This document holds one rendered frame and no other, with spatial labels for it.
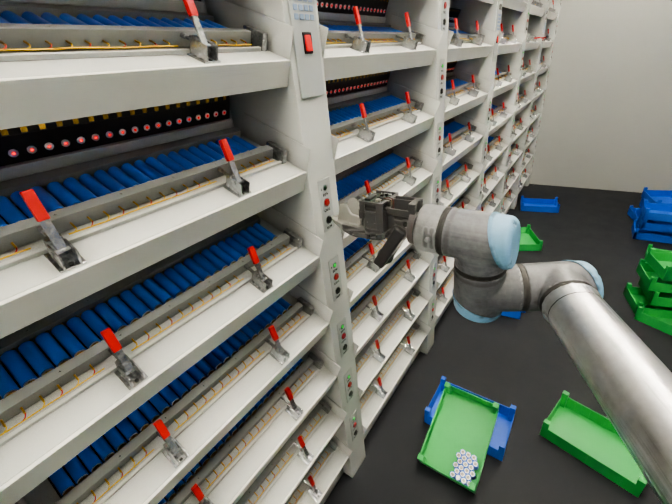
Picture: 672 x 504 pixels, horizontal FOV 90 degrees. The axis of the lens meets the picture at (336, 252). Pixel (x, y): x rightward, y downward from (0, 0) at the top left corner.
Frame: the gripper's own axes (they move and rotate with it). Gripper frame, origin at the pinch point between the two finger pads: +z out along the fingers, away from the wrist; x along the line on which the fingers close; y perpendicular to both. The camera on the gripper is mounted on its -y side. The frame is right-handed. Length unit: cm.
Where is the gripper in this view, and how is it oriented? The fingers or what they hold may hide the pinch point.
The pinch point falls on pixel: (337, 220)
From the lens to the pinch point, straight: 76.9
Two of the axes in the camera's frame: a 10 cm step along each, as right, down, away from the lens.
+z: -8.1, -2.0, 5.5
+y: -1.0, -8.7, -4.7
